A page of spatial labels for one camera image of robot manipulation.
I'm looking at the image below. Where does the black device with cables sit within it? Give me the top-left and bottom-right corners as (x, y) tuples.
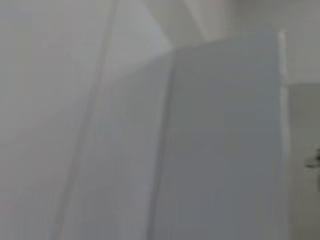
(304, 148), (320, 170)

